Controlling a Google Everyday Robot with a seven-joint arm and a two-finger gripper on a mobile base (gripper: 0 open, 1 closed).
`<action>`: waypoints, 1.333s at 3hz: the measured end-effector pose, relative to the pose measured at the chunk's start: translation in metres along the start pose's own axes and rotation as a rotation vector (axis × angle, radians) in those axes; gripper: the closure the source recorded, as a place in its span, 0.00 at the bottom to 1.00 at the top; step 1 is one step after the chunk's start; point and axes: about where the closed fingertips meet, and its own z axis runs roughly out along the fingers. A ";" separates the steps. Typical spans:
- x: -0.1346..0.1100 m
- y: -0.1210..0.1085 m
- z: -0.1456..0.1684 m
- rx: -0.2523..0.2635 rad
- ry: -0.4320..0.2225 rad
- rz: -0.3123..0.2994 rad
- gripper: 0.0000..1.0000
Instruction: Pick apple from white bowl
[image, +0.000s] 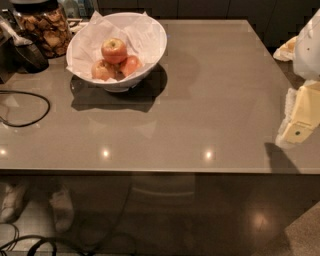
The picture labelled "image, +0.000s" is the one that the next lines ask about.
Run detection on black appliance with white handle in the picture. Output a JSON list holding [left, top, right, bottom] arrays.
[[0, 17, 49, 74]]

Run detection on red apple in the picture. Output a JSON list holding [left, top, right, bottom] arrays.
[[101, 38, 127, 64], [120, 55, 142, 77], [91, 60, 116, 81]]

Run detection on white shoe right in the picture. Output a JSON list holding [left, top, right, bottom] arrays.
[[49, 186, 74, 233]]

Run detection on white bowl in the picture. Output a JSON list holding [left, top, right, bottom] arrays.
[[65, 12, 168, 93]]

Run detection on black cables on floor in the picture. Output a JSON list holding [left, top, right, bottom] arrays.
[[0, 223, 134, 256]]

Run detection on glass jar of chips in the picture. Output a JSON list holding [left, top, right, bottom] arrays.
[[10, 0, 71, 58]]

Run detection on white shoe left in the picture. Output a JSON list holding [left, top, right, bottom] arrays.
[[1, 184, 28, 223]]

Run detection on white paper liner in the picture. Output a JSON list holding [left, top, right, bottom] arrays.
[[66, 10, 167, 82]]

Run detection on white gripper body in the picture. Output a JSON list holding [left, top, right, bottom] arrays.
[[293, 9, 320, 80]]

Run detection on black cable on table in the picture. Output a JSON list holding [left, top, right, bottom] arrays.
[[0, 89, 51, 128]]

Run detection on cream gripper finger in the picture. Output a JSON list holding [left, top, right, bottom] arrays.
[[275, 81, 320, 149], [273, 37, 297, 62]]

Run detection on white shoe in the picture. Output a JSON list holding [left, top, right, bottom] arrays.
[[1, 184, 28, 223], [49, 186, 74, 233]]

